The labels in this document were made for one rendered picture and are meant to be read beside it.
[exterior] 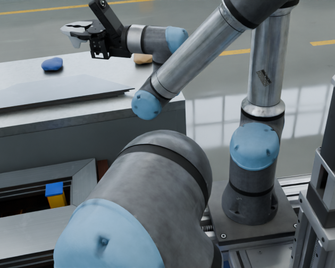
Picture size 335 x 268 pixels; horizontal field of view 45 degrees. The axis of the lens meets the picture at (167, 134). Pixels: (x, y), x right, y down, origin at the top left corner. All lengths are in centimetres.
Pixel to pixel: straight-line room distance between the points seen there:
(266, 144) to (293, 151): 211
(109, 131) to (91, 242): 127
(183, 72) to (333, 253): 48
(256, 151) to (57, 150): 90
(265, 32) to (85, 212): 70
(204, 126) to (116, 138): 174
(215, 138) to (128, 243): 283
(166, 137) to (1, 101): 133
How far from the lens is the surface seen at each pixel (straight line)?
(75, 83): 173
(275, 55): 100
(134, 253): 34
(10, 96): 174
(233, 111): 348
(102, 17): 110
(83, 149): 164
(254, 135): 100
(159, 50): 106
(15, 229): 144
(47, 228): 140
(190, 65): 90
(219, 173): 283
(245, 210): 107
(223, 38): 86
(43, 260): 136
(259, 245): 117
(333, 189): 76
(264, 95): 105
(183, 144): 44
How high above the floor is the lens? 184
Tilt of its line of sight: 35 degrees down
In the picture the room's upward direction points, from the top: 4 degrees counter-clockwise
